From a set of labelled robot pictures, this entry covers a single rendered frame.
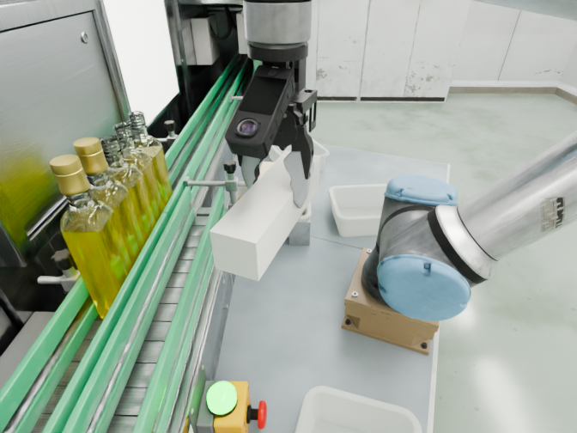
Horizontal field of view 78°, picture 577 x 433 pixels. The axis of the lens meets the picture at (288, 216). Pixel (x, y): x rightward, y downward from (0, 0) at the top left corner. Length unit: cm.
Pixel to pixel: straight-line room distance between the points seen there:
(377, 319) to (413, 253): 27
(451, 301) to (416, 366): 27
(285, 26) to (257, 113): 9
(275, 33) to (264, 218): 21
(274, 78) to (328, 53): 397
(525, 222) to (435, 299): 14
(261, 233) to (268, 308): 41
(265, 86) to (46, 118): 44
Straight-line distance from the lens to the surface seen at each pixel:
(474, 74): 538
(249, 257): 43
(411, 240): 51
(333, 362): 74
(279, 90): 42
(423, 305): 53
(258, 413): 62
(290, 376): 72
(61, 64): 81
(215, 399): 59
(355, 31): 439
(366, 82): 452
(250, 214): 45
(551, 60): 577
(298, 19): 43
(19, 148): 69
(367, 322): 75
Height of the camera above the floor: 137
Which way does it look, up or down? 35 degrees down
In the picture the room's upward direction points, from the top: straight up
